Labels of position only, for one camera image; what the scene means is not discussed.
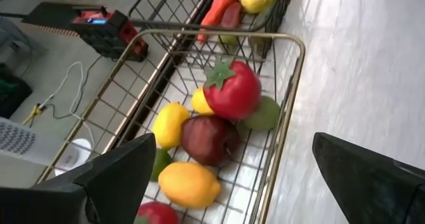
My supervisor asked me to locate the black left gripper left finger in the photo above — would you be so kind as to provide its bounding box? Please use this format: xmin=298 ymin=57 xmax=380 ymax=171
xmin=0 ymin=132 xmax=157 ymax=224

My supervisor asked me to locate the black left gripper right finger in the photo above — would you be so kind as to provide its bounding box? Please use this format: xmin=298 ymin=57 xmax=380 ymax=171
xmin=311 ymin=132 xmax=425 ymax=224

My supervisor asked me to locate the orange-yellow lemon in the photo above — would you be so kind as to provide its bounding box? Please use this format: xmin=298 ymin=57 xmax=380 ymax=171
xmin=157 ymin=161 xmax=222 ymax=210

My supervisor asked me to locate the yellow lemon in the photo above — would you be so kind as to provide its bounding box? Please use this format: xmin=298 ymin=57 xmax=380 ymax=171
xmin=190 ymin=86 xmax=215 ymax=116
xmin=151 ymin=101 xmax=191 ymax=151

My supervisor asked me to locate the dark red apple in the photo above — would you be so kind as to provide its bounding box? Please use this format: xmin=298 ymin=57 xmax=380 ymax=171
xmin=180 ymin=114 xmax=240 ymax=168

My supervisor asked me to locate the red tomato with green top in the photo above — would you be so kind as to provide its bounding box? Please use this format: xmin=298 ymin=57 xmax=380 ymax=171
xmin=202 ymin=56 xmax=263 ymax=122

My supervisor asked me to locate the green cucumber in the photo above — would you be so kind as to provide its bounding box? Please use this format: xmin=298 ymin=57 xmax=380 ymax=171
xmin=248 ymin=4 xmax=273 ymax=57

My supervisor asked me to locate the red pepper with green stem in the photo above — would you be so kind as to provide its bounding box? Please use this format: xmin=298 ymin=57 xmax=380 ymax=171
xmin=217 ymin=1 xmax=243 ymax=47

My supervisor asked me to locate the orange carrot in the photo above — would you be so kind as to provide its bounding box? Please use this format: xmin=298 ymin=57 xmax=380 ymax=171
xmin=197 ymin=0 xmax=239 ymax=43

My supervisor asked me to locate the white tower fan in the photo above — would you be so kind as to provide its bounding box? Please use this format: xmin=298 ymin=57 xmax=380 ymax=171
xmin=0 ymin=116 xmax=94 ymax=177

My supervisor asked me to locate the yellow power plug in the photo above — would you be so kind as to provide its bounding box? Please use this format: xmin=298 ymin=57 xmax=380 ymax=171
xmin=21 ymin=103 xmax=47 ymax=127

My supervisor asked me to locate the black and green bag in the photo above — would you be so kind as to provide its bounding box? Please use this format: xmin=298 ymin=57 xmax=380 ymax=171
xmin=0 ymin=62 xmax=33 ymax=119

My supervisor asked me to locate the red and black power station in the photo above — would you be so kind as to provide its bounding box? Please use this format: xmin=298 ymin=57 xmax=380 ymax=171
xmin=21 ymin=1 xmax=150 ymax=62

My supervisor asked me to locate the white cable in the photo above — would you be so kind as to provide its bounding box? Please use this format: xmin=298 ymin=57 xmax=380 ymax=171
xmin=41 ymin=60 xmax=97 ymax=145

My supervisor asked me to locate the gold wire basket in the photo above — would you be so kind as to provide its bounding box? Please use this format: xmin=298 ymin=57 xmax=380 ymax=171
xmin=35 ymin=29 xmax=306 ymax=224

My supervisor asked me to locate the black wire basket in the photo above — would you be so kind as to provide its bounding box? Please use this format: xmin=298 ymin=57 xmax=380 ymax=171
xmin=127 ymin=0 xmax=299 ymax=64

